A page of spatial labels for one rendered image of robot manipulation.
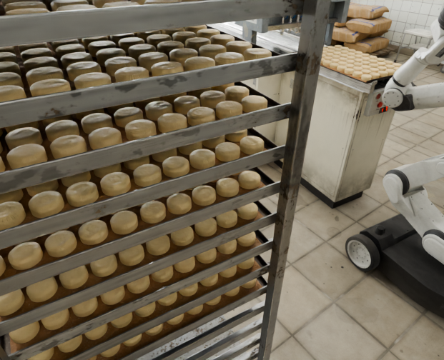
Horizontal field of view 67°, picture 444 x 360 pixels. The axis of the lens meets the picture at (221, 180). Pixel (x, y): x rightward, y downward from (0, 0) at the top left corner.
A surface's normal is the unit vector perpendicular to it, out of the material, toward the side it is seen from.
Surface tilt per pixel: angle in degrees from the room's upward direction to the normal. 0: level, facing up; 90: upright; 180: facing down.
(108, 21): 90
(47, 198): 0
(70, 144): 0
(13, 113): 90
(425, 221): 90
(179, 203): 0
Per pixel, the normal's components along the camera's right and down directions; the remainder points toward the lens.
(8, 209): 0.00, -0.81
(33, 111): 0.49, 0.51
